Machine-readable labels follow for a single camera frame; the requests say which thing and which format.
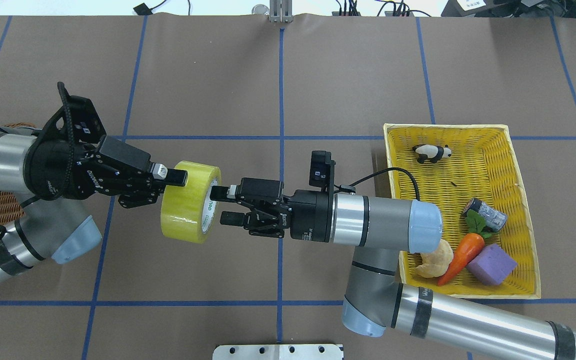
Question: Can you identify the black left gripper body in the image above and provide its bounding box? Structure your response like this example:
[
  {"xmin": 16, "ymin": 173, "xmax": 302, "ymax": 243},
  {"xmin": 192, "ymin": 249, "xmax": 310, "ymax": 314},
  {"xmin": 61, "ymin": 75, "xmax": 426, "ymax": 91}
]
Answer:
[{"xmin": 23, "ymin": 136, "xmax": 162, "ymax": 208}]

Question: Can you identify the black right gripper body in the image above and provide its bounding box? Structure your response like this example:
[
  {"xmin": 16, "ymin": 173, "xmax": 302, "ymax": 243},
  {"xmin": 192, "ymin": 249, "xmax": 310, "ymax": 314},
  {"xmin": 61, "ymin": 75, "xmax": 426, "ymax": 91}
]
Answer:
[{"xmin": 235, "ymin": 177, "xmax": 334, "ymax": 243}]

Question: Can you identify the yellow clear tape roll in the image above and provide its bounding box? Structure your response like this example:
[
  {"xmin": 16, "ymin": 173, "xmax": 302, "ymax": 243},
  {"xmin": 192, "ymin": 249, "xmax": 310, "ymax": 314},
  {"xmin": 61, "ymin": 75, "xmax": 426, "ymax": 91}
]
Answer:
[{"xmin": 160, "ymin": 161, "xmax": 222, "ymax": 244}]

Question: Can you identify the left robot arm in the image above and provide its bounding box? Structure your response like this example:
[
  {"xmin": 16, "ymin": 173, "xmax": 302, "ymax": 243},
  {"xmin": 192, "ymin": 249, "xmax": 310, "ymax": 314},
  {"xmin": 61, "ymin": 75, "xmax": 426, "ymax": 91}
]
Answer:
[{"xmin": 0, "ymin": 127, "xmax": 188, "ymax": 283}]

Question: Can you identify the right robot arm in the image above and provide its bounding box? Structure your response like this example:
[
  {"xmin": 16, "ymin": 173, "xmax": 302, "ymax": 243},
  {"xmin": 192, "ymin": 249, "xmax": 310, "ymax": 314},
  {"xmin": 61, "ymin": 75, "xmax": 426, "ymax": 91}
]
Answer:
[{"xmin": 208, "ymin": 173, "xmax": 576, "ymax": 360}]

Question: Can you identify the yellow woven plastic basket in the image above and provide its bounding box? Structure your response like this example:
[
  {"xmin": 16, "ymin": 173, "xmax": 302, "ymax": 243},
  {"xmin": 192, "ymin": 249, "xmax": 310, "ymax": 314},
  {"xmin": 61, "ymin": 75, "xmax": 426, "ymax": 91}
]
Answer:
[{"xmin": 382, "ymin": 123, "xmax": 542, "ymax": 300}]

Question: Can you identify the panda figurine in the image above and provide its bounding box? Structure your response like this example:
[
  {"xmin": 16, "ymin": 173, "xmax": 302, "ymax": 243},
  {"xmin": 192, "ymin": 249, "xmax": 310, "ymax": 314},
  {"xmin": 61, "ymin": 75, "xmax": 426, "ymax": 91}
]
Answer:
[{"xmin": 411, "ymin": 144, "xmax": 453, "ymax": 164}]

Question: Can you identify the toy croissant bread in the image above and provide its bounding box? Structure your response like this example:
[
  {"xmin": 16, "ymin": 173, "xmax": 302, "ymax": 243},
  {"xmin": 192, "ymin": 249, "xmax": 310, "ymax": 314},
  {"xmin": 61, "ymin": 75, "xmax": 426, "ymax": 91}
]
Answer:
[{"xmin": 414, "ymin": 238, "xmax": 454, "ymax": 279}]

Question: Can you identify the toy carrot with leaves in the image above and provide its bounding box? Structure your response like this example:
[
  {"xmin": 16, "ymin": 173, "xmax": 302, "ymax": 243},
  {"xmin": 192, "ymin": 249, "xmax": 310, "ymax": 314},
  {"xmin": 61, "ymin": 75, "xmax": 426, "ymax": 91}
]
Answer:
[{"xmin": 437, "ymin": 209, "xmax": 495, "ymax": 286}]

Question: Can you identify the silver black battery can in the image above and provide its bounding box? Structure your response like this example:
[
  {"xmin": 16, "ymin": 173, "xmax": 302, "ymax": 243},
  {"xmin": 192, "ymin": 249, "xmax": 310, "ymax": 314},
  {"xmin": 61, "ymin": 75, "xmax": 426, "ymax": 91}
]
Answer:
[{"xmin": 461, "ymin": 197, "xmax": 509, "ymax": 233}]

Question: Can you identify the purple foam cube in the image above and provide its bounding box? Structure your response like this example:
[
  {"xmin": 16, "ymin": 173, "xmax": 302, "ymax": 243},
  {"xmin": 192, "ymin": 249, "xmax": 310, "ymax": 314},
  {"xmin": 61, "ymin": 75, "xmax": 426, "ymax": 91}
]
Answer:
[{"xmin": 466, "ymin": 243, "xmax": 518, "ymax": 286}]

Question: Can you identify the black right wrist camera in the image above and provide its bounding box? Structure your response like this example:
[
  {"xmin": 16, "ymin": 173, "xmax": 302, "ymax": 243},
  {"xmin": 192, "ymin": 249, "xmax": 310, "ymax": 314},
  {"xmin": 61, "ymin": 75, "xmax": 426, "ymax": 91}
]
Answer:
[{"xmin": 308, "ymin": 150, "xmax": 336, "ymax": 193}]

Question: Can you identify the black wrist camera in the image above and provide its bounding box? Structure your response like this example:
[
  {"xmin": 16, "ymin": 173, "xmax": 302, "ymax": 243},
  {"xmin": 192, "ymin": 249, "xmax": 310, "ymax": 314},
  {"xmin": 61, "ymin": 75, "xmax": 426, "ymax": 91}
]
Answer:
[
  {"xmin": 36, "ymin": 81, "xmax": 107, "ymax": 144},
  {"xmin": 308, "ymin": 150, "xmax": 336, "ymax": 193}
]

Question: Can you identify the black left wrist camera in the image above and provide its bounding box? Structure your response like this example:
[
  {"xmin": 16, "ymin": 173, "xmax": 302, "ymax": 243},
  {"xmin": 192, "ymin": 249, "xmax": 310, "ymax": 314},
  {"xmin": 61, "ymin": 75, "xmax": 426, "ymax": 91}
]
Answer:
[{"xmin": 36, "ymin": 81, "xmax": 107, "ymax": 144}]

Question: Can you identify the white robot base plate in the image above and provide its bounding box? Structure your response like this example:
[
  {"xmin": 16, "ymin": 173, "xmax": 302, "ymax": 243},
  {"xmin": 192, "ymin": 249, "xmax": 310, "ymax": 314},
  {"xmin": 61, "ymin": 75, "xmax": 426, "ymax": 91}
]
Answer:
[{"xmin": 212, "ymin": 343, "xmax": 345, "ymax": 360}]

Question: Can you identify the aluminium frame post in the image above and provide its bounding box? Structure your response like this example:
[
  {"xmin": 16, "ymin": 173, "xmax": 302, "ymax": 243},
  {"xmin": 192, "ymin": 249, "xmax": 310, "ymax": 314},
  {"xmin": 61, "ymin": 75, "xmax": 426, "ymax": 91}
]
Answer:
[{"xmin": 268, "ymin": 0, "xmax": 294, "ymax": 24}]

